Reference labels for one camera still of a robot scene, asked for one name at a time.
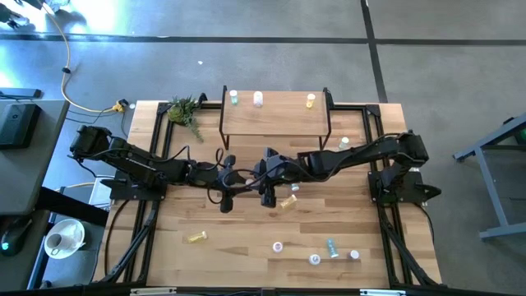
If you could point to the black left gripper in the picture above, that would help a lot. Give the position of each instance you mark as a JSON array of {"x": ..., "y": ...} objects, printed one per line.
[{"x": 225, "y": 181}]

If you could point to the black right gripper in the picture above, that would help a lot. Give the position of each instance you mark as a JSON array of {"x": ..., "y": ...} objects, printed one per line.
[{"x": 273, "y": 170}]

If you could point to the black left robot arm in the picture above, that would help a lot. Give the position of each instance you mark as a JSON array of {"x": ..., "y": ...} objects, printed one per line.
[{"x": 135, "y": 162}]

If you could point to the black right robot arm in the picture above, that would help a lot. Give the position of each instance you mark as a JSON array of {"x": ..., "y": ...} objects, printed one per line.
[{"x": 370, "y": 154}]

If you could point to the wooden shelf black metal legs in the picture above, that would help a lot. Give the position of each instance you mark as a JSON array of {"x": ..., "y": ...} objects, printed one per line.
[{"x": 275, "y": 119}]

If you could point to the potted green succulent plant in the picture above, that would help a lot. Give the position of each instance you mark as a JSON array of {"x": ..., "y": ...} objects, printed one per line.
[{"x": 181, "y": 112}]

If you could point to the white cup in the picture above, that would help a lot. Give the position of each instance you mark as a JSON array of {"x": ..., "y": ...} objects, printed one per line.
[{"x": 53, "y": 242}]

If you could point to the grey desk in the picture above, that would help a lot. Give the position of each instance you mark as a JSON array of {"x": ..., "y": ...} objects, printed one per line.
[{"x": 24, "y": 172}]

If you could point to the black box device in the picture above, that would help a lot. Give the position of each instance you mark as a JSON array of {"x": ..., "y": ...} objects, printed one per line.
[{"x": 16, "y": 125}]

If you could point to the black computer mouse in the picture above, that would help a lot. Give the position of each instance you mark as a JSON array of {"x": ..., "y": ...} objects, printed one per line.
[{"x": 14, "y": 238}]

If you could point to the flat black device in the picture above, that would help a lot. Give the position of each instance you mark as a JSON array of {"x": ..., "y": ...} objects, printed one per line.
[{"x": 20, "y": 93}]

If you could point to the grey metal table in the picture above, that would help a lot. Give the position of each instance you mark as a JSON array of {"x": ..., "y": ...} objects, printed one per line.
[{"x": 493, "y": 193}]

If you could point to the green object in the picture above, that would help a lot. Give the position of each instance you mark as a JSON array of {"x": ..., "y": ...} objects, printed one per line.
[{"x": 522, "y": 135}]

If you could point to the black aluminium table frame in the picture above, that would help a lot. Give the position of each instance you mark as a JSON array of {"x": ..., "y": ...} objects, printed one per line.
[{"x": 353, "y": 107}]

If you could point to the silver metal bracket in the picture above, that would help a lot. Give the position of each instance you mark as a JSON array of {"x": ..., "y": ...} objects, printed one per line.
[
  {"x": 382, "y": 292},
  {"x": 152, "y": 291}
]

